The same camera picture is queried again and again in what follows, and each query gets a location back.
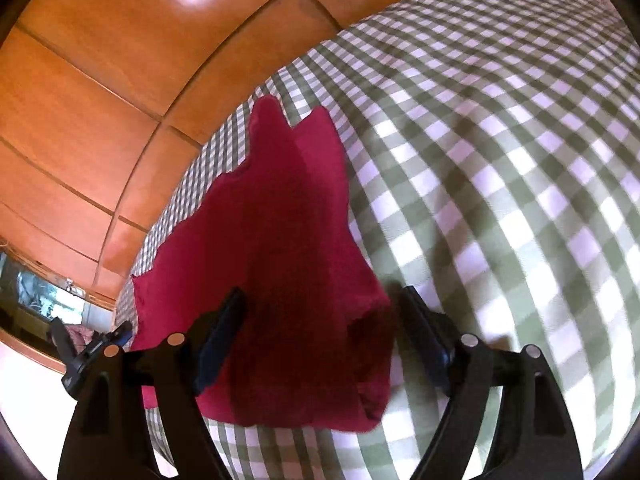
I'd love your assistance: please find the dark glass cabinet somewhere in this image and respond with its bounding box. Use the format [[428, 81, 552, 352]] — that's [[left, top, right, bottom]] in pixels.
[[0, 250, 96, 333]]

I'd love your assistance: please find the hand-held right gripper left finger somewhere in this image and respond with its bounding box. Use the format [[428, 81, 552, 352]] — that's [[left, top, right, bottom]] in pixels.
[[56, 287, 247, 480]]

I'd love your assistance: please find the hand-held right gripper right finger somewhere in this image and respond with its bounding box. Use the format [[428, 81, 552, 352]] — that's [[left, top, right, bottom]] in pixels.
[[400, 285, 586, 480]]

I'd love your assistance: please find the pink cloth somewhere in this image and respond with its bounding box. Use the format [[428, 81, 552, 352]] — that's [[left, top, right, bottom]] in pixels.
[[67, 324, 97, 347]]

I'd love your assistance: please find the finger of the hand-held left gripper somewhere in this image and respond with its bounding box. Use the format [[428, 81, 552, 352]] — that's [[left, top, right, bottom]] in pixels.
[[84, 321, 134, 357], [47, 317, 87, 402]]

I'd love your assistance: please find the red garment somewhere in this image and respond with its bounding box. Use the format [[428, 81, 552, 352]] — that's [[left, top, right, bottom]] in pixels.
[[129, 94, 393, 433]]

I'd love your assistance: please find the green white checked bed sheet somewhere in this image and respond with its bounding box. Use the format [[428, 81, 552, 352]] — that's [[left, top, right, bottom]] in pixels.
[[116, 0, 633, 480]]

